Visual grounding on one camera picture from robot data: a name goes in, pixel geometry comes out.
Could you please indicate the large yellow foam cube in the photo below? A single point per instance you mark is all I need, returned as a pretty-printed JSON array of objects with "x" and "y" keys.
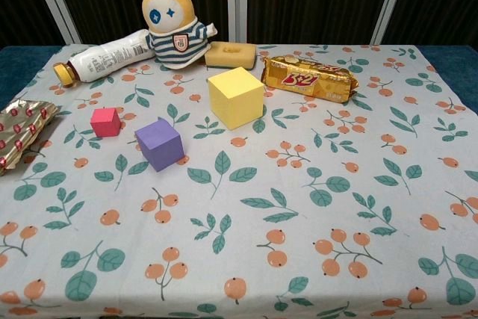
[{"x": 235, "y": 98}]

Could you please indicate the purple block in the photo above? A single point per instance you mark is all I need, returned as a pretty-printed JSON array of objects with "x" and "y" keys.
[{"x": 160, "y": 147}]

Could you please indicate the red pink small block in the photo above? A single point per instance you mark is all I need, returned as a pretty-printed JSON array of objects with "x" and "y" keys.
[{"x": 104, "y": 123}]

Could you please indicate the floral print tablecloth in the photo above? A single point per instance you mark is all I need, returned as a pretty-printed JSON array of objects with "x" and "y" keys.
[{"x": 261, "y": 203}]

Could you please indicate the yellow sponge block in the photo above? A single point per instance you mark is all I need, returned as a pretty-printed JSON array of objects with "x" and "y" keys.
[{"x": 229, "y": 55}]

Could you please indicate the gold biscuit packet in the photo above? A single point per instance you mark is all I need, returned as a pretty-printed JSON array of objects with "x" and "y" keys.
[{"x": 310, "y": 80}]

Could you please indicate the yellow plush doll striped shirt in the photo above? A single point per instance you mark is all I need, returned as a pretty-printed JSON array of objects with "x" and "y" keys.
[{"x": 172, "y": 9}]

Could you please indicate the white bottle yellow cap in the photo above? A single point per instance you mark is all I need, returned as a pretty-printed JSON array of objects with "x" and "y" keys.
[{"x": 108, "y": 57}]

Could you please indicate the gold red foil snack bag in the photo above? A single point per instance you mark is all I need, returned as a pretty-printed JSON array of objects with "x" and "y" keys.
[{"x": 22, "y": 128}]

